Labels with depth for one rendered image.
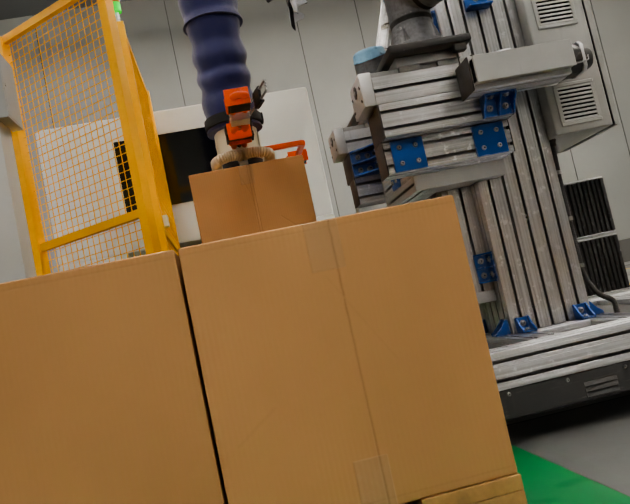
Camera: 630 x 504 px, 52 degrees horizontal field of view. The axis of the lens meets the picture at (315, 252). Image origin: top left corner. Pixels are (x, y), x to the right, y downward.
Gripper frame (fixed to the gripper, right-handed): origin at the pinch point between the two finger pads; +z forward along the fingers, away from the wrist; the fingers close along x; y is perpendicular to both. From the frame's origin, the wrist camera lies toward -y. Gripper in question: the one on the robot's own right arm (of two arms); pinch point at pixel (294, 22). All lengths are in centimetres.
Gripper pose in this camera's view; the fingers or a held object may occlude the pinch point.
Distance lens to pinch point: 270.0
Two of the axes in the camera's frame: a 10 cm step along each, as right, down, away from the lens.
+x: -1.0, 1.0, 9.9
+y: 9.7, -2.0, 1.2
